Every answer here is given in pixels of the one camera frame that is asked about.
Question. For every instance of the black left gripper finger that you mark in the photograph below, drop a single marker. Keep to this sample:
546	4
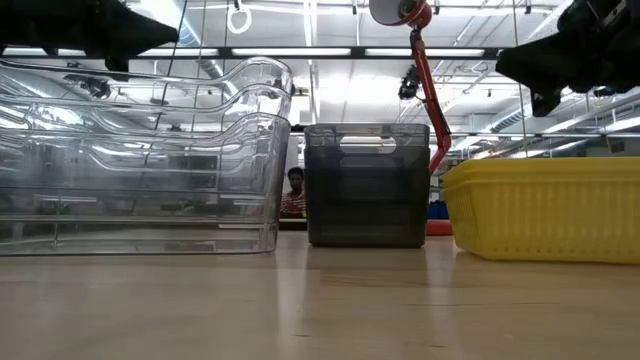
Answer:
130	42
130	17

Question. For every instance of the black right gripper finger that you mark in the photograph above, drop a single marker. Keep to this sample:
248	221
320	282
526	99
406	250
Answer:
540	47
535	72

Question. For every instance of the yellow plastic mesh basket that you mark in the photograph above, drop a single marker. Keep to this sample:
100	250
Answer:
540	225
550	162
550	171

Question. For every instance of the translucent grey storage bin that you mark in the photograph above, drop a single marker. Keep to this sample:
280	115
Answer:
320	140
320	128
367	225

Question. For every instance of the red desk lamp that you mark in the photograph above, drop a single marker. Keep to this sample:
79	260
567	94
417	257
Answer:
420	15

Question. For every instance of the person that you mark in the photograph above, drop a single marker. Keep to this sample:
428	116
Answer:
295	200

